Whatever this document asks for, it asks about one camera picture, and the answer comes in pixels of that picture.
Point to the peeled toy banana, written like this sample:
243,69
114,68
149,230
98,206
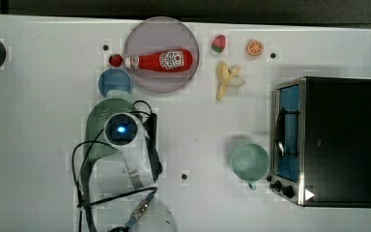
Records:
227,77

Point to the green mug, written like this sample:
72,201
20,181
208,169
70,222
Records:
250,162

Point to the pink green toy peach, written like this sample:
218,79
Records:
219,43

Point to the blue bowl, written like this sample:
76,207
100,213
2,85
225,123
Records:
115,80

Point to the silver toaster oven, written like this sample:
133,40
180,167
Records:
321,142

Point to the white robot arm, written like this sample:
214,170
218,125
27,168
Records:
117,178

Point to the red ketchup bottle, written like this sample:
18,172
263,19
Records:
166,61

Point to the grey round plate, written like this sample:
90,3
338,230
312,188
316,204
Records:
157,34

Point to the toy orange slice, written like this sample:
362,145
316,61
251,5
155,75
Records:
254,48

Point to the red toy strawberry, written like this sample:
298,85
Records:
115,60

